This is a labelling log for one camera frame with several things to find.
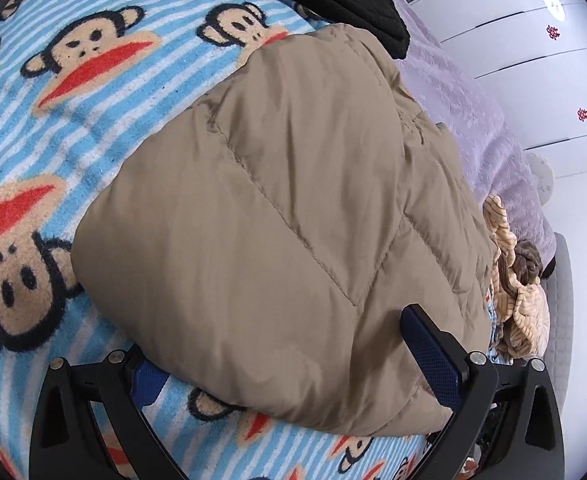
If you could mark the white wardrobe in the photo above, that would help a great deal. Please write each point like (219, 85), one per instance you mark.
(531, 55)

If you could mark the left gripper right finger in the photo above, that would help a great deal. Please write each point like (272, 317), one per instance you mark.
(509, 412)

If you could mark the blue monkey print blanket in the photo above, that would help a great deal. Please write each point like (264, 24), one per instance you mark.
(56, 156)

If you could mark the white round pillow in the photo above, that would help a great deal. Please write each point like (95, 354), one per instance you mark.
(543, 176)

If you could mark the beige striped brown garment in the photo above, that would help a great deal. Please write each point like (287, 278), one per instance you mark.
(518, 307)

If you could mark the grey headboard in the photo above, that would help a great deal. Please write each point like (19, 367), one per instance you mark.
(558, 285)

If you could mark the tan puffer jacket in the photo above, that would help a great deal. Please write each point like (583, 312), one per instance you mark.
(262, 245)

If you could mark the purple quilted bedspread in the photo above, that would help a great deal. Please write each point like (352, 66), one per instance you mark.
(493, 160)

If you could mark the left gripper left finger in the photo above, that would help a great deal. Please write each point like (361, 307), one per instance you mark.
(78, 404)

